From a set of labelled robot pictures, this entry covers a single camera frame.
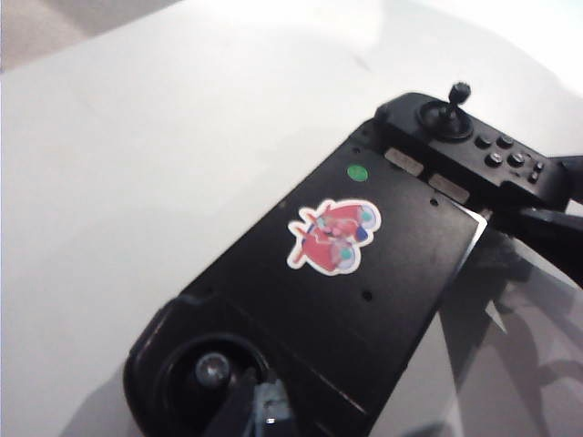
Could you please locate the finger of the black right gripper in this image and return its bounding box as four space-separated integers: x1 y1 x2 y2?
561 154 583 204
489 204 583 290

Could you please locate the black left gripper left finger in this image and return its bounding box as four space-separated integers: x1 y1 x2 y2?
217 366 260 437

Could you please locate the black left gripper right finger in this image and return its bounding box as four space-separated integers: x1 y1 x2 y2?
248 380 293 437

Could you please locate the black remote control with sticker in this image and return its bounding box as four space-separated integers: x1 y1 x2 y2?
122 81 570 437

